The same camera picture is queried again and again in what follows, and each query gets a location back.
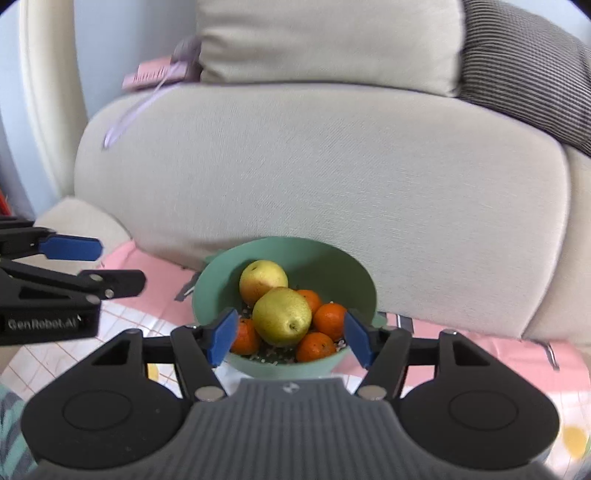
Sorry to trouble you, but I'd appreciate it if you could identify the grey-purple plush item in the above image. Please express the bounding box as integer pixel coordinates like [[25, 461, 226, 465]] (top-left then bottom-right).
[[172, 37, 204, 83]]

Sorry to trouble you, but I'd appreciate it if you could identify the yellow-green pear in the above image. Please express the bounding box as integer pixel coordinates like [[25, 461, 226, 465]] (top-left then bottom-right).
[[252, 287, 313, 347]]

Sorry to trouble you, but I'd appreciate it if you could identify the beige cushion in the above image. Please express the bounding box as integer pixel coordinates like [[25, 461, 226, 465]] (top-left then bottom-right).
[[196, 0, 465, 97]]

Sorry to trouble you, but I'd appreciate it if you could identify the pear with red blush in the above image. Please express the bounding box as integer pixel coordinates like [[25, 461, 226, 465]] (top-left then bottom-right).
[[239, 260, 289, 306]]

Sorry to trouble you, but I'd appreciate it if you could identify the houndstooth cushion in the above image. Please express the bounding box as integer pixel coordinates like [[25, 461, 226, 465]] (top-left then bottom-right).
[[459, 0, 591, 155]]

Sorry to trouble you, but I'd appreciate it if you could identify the orange mandarin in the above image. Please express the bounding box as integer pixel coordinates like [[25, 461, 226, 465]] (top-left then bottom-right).
[[295, 289, 323, 315], [295, 331, 338, 363], [229, 318, 262, 356], [313, 303, 348, 341]]

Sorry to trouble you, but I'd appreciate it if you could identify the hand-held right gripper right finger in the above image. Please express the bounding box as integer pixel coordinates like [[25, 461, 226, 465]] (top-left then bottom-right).
[[355, 310, 504, 402]]

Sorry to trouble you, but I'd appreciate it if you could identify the green colander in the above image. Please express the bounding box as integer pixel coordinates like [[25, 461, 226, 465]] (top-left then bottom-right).
[[191, 236, 389, 379]]

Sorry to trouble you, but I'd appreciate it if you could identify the beige sofa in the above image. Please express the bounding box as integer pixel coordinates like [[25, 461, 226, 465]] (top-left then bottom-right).
[[18, 0, 591, 344]]

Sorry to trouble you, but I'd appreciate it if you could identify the teal striped blanket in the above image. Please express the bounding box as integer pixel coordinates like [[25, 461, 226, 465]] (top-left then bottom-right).
[[0, 383, 38, 478]]

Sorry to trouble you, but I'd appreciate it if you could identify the pink book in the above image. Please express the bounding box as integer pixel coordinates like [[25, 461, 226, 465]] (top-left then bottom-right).
[[122, 58, 186, 90]]

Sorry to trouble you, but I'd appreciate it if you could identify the pink checked printed tablecloth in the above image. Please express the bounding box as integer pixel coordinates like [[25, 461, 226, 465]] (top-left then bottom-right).
[[0, 240, 591, 467]]

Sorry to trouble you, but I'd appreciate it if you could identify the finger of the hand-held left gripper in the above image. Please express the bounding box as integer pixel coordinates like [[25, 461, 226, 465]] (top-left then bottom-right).
[[0, 216, 103, 262], [0, 259, 147, 315]]

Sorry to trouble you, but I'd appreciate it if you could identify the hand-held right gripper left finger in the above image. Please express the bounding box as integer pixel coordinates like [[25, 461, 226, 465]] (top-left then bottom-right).
[[76, 308, 239, 402]]

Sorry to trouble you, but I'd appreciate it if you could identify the lilac ribbon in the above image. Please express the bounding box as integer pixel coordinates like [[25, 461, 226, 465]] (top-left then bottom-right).
[[102, 76, 172, 149]]

